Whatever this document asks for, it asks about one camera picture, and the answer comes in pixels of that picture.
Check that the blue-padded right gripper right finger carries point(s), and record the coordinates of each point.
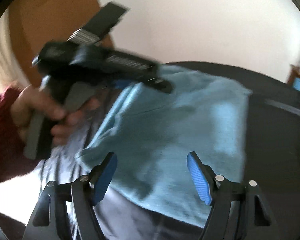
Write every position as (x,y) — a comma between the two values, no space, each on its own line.
(240,209)

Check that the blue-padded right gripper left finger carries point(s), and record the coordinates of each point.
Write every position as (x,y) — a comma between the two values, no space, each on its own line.
(49,219)

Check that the light blue knit sweater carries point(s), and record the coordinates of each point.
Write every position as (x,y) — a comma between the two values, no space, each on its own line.
(152,132)

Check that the dark red sleeve forearm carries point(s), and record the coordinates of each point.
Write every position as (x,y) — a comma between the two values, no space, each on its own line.
(12,161)

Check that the person's left hand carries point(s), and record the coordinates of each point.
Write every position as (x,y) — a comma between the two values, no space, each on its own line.
(32,99)

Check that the brown wooden wardrobe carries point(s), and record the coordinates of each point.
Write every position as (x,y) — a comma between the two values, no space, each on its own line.
(32,23)

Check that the beige curtain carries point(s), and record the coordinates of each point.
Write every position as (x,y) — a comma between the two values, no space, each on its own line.
(10,70)

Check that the wooden desk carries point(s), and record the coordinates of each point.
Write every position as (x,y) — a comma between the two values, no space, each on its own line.
(294,77)

